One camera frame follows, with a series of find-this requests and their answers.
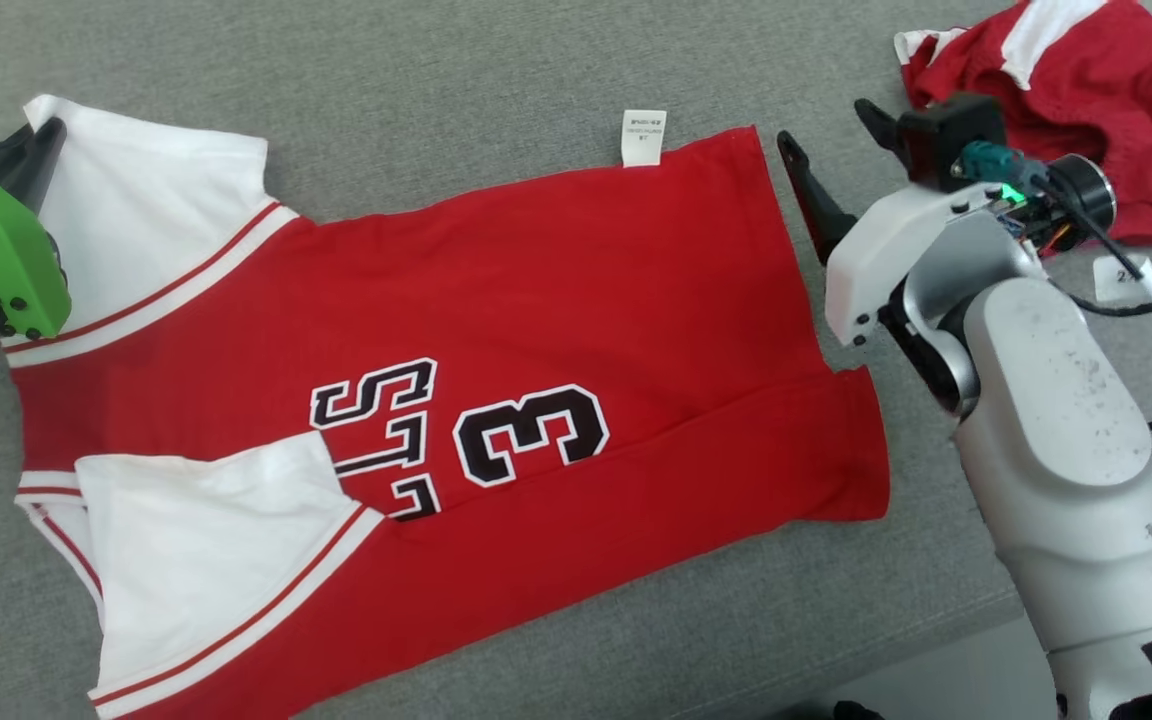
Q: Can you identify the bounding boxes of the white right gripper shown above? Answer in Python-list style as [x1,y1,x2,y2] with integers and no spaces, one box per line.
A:
[776,97,1005,349]

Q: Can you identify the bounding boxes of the white right cable tag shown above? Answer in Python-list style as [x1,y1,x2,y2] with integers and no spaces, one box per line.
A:
[1094,255,1152,303]

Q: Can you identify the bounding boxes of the black right cable teal plug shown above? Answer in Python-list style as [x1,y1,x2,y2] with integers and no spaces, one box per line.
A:
[951,140,1152,319]

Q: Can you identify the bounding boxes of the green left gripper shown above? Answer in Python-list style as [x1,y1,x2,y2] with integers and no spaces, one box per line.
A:
[0,117,72,339]

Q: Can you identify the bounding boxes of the red shorts with white stripe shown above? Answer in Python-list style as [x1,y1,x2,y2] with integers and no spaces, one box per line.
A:
[894,0,1152,247]

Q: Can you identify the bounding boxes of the red white basketball jersey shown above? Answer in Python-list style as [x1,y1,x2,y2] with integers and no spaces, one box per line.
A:
[11,95,890,720]

